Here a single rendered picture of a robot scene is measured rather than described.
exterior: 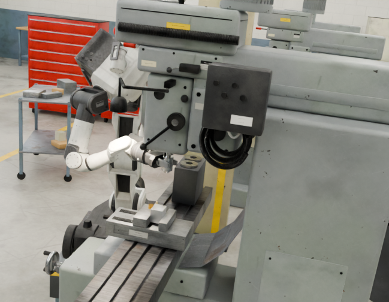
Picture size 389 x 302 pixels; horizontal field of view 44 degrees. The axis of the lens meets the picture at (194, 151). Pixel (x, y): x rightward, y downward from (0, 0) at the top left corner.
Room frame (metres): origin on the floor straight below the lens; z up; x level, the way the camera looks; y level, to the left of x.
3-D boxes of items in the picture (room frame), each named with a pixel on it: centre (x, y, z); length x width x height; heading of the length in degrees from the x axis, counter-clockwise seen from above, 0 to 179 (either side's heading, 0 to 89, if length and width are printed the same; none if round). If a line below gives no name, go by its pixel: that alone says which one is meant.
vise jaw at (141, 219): (1.85, 0.18, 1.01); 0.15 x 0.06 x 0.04; 168
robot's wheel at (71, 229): (2.46, 0.66, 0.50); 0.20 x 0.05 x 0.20; 178
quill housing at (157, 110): (1.92, 0.10, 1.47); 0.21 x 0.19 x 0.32; 168
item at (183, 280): (1.92, 0.11, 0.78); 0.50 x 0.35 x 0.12; 78
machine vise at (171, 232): (1.84, 0.15, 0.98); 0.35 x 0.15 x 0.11; 78
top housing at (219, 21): (1.91, 0.09, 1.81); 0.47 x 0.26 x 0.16; 78
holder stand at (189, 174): (2.32, 0.01, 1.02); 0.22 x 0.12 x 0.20; 170
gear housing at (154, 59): (1.91, 0.07, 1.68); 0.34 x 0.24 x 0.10; 78
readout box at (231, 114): (1.53, -0.12, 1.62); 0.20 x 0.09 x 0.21; 78
